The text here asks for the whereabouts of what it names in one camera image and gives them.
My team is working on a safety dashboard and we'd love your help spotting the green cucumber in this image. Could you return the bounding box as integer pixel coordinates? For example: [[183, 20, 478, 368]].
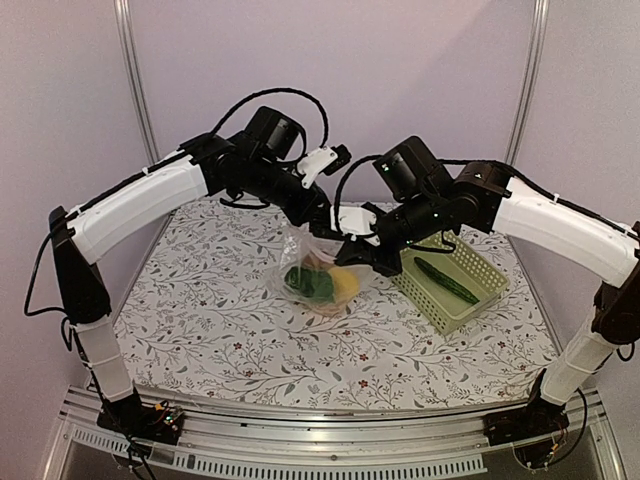
[[413, 257, 480, 305]]

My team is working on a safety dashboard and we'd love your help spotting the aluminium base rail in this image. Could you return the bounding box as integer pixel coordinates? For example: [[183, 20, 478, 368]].
[[40, 387, 627, 479]]

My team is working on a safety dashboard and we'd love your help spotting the right aluminium corner post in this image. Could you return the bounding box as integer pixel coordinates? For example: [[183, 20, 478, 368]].
[[505, 0, 550, 166]]

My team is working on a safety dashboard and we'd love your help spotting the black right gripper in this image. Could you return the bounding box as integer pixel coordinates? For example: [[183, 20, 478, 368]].
[[332, 189, 444, 278]]

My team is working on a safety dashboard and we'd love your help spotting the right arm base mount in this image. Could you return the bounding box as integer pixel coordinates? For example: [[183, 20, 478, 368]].
[[482, 400, 569, 470]]

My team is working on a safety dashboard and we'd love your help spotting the aluminium corner post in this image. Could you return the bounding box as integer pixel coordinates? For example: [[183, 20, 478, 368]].
[[505, 0, 550, 166], [113, 0, 160, 165]]

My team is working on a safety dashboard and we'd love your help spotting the orange yellow mango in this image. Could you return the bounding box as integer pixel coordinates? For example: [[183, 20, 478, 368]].
[[304, 299, 350, 317]]

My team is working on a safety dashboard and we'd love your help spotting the clear zip top bag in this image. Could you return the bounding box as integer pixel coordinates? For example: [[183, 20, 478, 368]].
[[265, 225, 374, 316]]

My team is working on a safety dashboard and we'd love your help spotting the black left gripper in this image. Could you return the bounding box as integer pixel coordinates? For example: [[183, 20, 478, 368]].
[[245, 156, 329, 228]]

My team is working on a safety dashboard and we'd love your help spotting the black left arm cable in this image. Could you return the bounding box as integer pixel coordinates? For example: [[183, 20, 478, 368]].
[[209, 87, 332, 151]]

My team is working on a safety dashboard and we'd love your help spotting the beige perforated plastic basket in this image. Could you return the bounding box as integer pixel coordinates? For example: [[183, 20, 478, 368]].
[[392, 231, 509, 335]]

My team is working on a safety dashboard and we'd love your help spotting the left aluminium corner post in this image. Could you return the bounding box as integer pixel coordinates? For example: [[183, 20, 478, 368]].
[[113, 0, 160, 165]]

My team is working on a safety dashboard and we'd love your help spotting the green white bok choy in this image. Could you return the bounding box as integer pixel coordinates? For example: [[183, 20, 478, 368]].
[[284, 266, 334, 301]]

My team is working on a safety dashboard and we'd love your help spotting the floral patterned table mat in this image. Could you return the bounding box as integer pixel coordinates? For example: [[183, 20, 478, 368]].
[[115, 200, 556, 410]]

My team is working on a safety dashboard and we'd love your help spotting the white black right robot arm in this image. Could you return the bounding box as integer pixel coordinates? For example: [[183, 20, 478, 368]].
[[329, 136, 639, 436]]

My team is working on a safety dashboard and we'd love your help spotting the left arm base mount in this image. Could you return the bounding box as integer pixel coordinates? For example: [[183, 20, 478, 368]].
[[97, 392, 185, 445]]

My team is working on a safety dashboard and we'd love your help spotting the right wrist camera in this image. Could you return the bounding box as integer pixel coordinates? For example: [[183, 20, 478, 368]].
[[309, 206, 380, 246]]

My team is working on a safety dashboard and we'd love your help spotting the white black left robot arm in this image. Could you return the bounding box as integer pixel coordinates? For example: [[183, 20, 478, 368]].
[[49, 107, 328, 434]]

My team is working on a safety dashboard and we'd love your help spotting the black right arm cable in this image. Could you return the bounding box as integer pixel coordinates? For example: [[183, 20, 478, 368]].
[[333, 154, 386, 211]]

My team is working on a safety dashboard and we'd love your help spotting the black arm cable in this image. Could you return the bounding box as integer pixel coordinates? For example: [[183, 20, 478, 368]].
[[333, 154, 386, 211], [209, 87, 332, 151]]

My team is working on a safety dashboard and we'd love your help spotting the yellow lemon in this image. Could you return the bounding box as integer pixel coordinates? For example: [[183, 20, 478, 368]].
[[328, 266, 360, 302]]

